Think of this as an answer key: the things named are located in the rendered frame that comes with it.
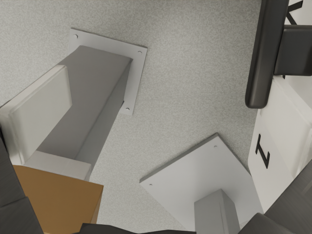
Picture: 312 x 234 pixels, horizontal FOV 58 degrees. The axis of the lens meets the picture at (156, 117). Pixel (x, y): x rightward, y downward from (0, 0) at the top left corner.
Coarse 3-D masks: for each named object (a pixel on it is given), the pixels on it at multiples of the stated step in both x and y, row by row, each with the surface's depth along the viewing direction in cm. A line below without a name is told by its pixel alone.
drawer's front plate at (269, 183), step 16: (304, 0) 18; (304, 16) 18; (288, 80) 20; (304, 80) 18; (304, 96) 18; (256, 128) 28; (256, 144) 27; (272, 144) 23; (256, 160) 27; (272, 160) 23; (256, 176) 27; (272, 176) 23; (288, 176) 20; (272, 192) 22
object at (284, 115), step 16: (272, 80) 17; (272, 96) 17; (288, 96) 14; (272, 112) 16; (288, 112) 14; (304, 112) 13; (272, 128) 16; (288, 128) 14; (304, 128) 12; (288, 144) 14; (304, 144) 12; (288, 160) 14; (304, 160) 12
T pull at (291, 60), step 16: (272, 0) 15; (288, 0) 15; (272, 16) 15; (256, 32) 16; (272, 32) 15; (288, 32) 15; (304, 32) 15; (256, 48) 16; (272, 48) 16; (288, 48) 16; (304, 48) 16; (256, 64) 16; (272, 64) 16; (288, 64) 16; (304, 64) 16; (256, 80) 17; (256, 96) 17
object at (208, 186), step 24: (216, 144) 122; (168, 168) 130; (192, 168) 129; (216, 168) 127; (240, 168) 127; (168, 192) 136; (192, 192) 135; (216, 192) 132; (240, 192) 132; (192, 216) 142; (216, 216) 120; (240, 216) 140
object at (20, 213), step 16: (0, 144) 11; (0, 160) 10; (0, 176) 9; (16, 176) 9; (0, 192) 8; (16, 192) 8; (0, 208) 7; (16, 208) 7; (32, 208) 7; (0, 224) 7; (16, 224) 7; (32, 224) 7
